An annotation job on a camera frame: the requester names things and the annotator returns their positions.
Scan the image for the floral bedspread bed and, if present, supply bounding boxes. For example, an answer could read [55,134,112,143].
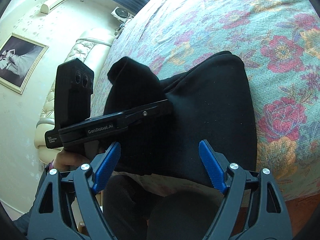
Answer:
[92,0,319,200]

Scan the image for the framed wedding photo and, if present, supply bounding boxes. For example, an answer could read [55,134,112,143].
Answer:
[1,33,49,95]

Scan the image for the white box fan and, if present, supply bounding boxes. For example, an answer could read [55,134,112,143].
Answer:
[111,7,134,23]

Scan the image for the black pants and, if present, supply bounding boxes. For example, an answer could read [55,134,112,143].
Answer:
[116,51,257,186]

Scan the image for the person's dark trouser leg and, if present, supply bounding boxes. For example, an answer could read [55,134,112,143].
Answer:
[103,175,219,240]

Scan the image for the cream tufted headboard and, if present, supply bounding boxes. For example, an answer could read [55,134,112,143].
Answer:
[34,32,114,164]

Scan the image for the person's left hand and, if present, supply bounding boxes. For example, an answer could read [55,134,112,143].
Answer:
[49,144,106,172]

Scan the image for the white wall air conditioner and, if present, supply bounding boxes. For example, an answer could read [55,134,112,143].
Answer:
[40,0,67,14]

